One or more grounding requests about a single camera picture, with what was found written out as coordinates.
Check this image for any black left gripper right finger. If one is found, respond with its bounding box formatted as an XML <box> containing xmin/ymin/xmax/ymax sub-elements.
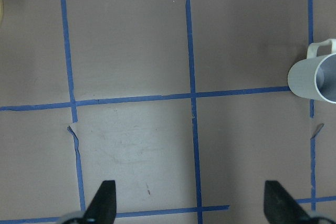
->
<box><xmin>264</xmin><ymin>180</ymin><xmax>313</xmax><ymax>224</ymax></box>

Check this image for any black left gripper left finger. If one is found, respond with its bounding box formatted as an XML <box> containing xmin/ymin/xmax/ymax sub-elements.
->
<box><xmin>82</xmin><ymin>180</ymin><xmax>117</xmax><ymax>224</ymax></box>

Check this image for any white mug grey inside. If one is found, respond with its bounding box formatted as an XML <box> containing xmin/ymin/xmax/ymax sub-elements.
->
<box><xmin>287</xmin><ymin>39</ymin><xmax>335</xmax><ymax>104</ymax></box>

